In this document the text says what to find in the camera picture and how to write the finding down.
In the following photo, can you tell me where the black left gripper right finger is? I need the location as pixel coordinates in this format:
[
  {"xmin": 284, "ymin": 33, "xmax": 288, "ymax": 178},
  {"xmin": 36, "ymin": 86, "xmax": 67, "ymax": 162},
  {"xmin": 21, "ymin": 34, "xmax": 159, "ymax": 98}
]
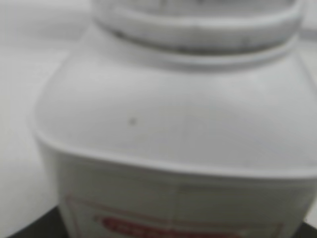
[{"xmin": 301, "ymin": 222, "xmax": 317, "ymax": 238}]

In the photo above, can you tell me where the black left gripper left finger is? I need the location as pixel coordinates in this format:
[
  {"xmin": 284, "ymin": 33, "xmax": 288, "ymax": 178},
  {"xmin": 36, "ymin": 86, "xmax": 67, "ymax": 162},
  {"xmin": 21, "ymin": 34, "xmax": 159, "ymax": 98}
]
[{"xmin": 9, "ymin": 207, "xmax": 69, "ymax": 238}]

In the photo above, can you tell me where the white yili changqing yogurt bottle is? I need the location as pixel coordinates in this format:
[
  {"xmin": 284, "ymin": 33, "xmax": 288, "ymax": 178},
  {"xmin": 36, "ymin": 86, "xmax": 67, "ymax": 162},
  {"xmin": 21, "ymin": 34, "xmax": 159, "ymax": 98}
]
[{"xmin": 30, "ymin": 26, "xmax": 317, "ymax": 238}]

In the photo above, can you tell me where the white plastic bottle cap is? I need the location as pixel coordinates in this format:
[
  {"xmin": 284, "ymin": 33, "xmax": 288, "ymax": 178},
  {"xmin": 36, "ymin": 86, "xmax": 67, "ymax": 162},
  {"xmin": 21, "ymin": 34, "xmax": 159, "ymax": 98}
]
[{"xmin": 91, "ymin": 0, "xmax": 304, "ymax": 55}]

